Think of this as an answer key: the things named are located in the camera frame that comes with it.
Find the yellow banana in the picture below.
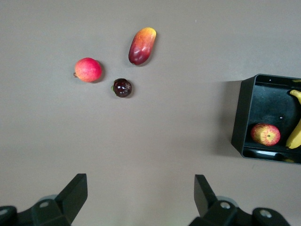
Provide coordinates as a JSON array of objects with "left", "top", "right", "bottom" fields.
[{"left": 285, "top": 89, "right": 301, "bottom": 150}]

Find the red yellow apple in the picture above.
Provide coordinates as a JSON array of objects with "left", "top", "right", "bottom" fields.
[{"left": 250, "top": 122, "right": 281, "bottom": 147}]

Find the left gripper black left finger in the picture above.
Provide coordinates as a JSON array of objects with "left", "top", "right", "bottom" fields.
[{"left": 0, "top": 173, "right": 88, "bottom": 226}]

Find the red yellow mango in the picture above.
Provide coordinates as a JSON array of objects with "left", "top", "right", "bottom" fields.
[{"left": 128, "top": 27, "right": 158, "bottom": 66}]

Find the black plastic box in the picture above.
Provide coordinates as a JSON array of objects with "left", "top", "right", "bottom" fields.
[{"left": 230, "top": 73, "right": 301, "bottom": 165}]

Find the dark purple plum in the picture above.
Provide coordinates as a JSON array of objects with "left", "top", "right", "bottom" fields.
[{"left": 111, "top": 78, "right": 133, "bottom": 99}]

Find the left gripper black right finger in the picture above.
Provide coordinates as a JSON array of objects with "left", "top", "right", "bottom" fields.
[{"left": 188, "top": 174, "right": 292, "bottom": 226}]

